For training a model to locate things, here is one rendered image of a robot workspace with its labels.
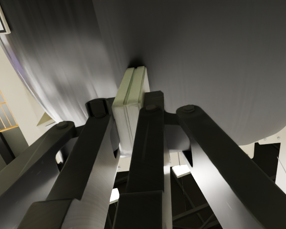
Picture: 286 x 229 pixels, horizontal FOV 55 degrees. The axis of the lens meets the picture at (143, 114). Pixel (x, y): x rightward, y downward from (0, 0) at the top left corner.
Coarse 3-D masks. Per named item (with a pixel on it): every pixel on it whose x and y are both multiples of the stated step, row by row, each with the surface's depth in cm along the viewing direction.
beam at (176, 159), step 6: (252, 144) 83; (246, 150) 84; (252, 150) 84; (174, 156) 86; (180, 156) 86; (252, 156) 85; (120, 162) 88; (126, 162) 88; (174, 162) 88; (180, 162) 87; (120, 168) 89; (126, 168) 90
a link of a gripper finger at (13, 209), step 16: (64, 128) 13; (32, 144) 12; (48, 144) 12; (64, 144) 13; (16, 160) 11; (32, 160) 11; (48, 160) 12; (0, 176) 10; (16, 176) 10; (32, 176) 11; (48, 176) 12; (0, 192) 10; (16, 192) 10; (32, 192) 11; (48, 192) 12; (0, 208) 9; (16, 208) 10; (0, 224) 9; (16, 224) 10
